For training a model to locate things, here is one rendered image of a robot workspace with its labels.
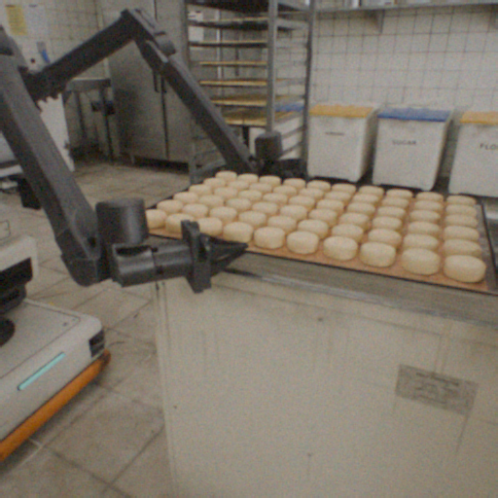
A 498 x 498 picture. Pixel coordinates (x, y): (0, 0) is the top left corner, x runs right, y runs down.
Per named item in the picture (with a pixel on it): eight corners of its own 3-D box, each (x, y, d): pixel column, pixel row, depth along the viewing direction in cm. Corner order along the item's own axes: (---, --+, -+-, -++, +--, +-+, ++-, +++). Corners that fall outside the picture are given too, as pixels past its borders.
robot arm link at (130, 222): (114, 265, 71) (70, 281, 64) (102, 195, 68) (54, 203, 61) (170, 269, 66) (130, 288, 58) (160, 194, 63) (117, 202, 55)
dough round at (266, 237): (261, 235, 73) (261, 225, 72) (289, 240, 71) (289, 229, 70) (249, 246, 69) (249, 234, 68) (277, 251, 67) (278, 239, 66)
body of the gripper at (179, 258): (203, 231, 61) (152, 239, 58) (206, 293, 65) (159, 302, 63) (192, 217, 66) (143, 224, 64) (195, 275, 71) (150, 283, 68)
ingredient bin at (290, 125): (245, 180, 451) (245, 102, 418) (268, 166, 503) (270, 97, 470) (293, 186, 430) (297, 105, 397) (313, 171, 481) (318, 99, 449)
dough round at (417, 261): (437, 263, 63) (440, 250, 62) (438, 277, 59) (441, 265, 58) (401, 258, 65) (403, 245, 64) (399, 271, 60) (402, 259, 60)
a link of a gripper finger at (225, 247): (256, 239, 65) (196, 249, 62) (256, 281, 68) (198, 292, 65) (239, 225, 70) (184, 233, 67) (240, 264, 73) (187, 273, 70)
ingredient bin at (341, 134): (302, 187, 424) (306, 105, 392) (322, 173, 475) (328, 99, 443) (355, 195, 401) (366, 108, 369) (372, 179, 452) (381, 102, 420)
